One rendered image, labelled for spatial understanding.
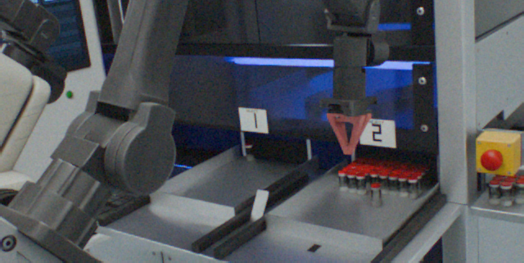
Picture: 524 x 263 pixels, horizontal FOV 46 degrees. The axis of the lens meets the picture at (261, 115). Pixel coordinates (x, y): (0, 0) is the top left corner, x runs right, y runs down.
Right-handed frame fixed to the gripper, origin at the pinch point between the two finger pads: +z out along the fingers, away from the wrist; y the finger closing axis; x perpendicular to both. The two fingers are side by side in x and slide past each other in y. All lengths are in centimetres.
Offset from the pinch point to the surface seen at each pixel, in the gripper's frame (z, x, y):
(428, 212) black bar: 14.4, -8.5, 18.2
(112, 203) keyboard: 24, 74, 9
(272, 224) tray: 17.5, 18.2, 2.7
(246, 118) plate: 0, 43, 26
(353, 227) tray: 17.6, 3.9, 10.3
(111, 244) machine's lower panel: 49, 108, 37
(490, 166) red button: 4.6, -18.8, 22.2
